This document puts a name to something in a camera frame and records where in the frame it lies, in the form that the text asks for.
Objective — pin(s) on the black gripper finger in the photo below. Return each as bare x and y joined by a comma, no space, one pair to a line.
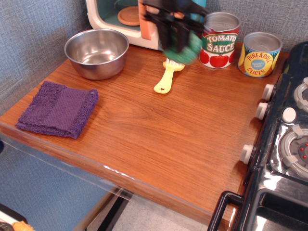
182,34
165,35

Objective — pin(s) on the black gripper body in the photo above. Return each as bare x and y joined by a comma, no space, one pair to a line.
175,13

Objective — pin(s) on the green toy broccoli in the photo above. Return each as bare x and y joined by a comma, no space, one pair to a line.
188,54

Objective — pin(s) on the teal toy microwave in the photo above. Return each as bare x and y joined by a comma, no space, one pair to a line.
103,14

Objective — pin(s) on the orange microwave plate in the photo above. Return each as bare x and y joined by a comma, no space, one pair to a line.
129,16

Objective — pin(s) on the tomato sauce can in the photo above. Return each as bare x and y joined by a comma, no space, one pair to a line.
219,39

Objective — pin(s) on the yellow toy brush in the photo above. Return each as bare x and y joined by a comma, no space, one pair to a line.
164,85

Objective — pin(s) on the steel bowl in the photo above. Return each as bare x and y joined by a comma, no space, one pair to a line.
97,54

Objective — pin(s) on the pineapple slices can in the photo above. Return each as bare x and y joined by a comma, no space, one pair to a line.
259,54

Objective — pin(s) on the grey stove knob far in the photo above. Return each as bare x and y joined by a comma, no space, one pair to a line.
267,92

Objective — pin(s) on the grey stove knob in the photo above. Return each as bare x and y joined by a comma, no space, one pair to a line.
261,110
246,153
267,92

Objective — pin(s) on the grey stove knob middle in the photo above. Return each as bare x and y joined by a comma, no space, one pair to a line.
261,110

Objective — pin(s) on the grey stove knob near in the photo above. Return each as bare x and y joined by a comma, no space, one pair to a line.
246,153

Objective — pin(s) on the white round stove button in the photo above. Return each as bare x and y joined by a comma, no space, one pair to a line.
289,115

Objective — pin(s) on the purple folded cloth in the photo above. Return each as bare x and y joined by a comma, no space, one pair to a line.
58,110

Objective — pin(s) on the grey far stove burner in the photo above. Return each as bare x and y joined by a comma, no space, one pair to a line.
298,95

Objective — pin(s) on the grey stove burner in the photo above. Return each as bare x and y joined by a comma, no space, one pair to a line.
298,95
293,150

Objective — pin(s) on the grey near stove burner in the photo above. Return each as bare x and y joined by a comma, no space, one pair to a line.
293,150

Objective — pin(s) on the black toy stove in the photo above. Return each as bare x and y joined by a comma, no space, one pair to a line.
275,197

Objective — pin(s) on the orange object at corner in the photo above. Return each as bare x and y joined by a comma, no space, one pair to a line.
22,226

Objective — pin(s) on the black stove oven handle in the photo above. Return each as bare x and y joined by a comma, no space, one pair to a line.
227,197

